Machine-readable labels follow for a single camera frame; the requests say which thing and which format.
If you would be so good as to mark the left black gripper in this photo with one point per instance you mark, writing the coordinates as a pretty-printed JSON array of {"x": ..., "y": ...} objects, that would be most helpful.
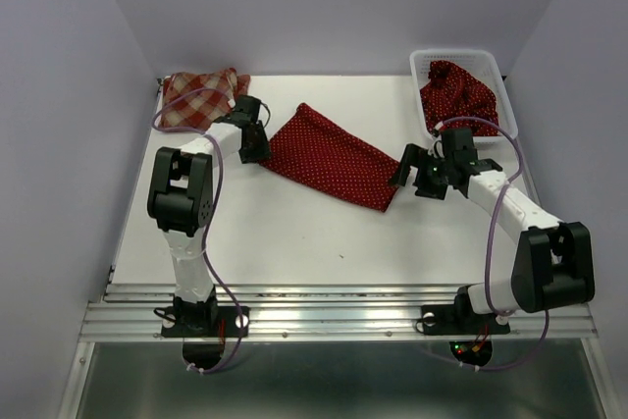
[{"x": 263, "y": 150}]

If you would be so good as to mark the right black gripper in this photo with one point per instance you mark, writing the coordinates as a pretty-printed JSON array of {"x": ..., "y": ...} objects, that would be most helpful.
[{"x": 412, "y": 155}]

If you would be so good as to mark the red polka dot skirt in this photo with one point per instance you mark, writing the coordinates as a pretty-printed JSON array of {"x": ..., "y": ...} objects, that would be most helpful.
[
  {"x": 312, "y": 150},
  {"x": 452, "y": 92}
]

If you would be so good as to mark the red plaid skirt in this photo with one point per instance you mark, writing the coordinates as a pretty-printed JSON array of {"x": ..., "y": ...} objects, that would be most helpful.
[{"x": 197, "y": 100}]

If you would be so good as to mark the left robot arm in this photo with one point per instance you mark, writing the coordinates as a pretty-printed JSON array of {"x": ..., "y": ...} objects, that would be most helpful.
[{"x": 184, "y": 190}]

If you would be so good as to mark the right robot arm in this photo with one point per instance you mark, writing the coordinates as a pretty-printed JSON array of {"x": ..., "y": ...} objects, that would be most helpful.
[{"x": 553, "y": 262}]

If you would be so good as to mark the white plastic basket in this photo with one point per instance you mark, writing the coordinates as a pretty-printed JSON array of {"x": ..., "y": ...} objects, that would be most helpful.
[{"x": 480, "y": 64}]

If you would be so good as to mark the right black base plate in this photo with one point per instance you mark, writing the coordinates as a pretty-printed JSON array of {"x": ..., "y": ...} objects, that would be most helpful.
[{"x": 446, "y": 320}]

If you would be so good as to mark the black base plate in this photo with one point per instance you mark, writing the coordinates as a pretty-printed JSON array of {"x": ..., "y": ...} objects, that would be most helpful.
[
  {"x": 221, "y": 323},
  {"x": 446, "y": 320}
]

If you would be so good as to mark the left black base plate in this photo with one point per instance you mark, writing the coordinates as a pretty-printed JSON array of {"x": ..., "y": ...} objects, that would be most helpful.
[{"x": 221, "y": 323}]

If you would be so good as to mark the aluminium mounting rail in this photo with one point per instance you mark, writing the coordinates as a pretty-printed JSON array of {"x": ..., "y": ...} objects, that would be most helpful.
[{"x": 280, "y": 313}]

